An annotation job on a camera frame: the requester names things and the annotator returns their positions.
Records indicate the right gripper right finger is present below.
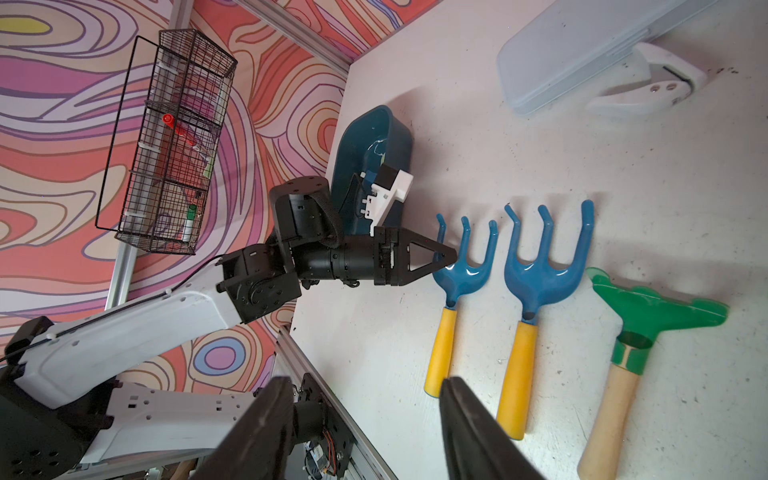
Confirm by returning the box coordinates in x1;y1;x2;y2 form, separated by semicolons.
439;377;542;480

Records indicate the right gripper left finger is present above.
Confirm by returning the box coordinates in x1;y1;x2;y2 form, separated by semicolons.
191;377;294;480

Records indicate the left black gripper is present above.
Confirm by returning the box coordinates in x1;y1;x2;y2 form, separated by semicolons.
293;227;458;287

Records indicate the yellow handled tool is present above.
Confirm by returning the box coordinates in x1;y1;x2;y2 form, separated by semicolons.
424;216;499;398

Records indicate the blue rake yellow handle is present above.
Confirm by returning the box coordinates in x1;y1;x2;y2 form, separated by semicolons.
496;200;595;440

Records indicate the green rake wooden handle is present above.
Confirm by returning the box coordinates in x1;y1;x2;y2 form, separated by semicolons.
577;267;729;479

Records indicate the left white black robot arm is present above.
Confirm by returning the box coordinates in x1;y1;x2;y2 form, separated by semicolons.
1;176;457;479

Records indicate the teal storage box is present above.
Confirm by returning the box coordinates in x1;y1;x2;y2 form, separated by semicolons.
330;105;413;235

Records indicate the green white marker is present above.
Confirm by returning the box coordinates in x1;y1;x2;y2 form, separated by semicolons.
181;204;198;244

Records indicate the white pencil case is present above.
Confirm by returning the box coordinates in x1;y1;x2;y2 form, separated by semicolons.
497;0;713;116

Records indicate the white clip by case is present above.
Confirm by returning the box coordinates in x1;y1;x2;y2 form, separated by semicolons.
586;42;709;117

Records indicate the red marker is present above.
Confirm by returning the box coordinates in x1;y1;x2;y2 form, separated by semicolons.
162;113;199;149

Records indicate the black wire basket left wall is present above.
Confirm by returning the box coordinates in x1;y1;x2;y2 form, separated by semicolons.
94;28;237;255

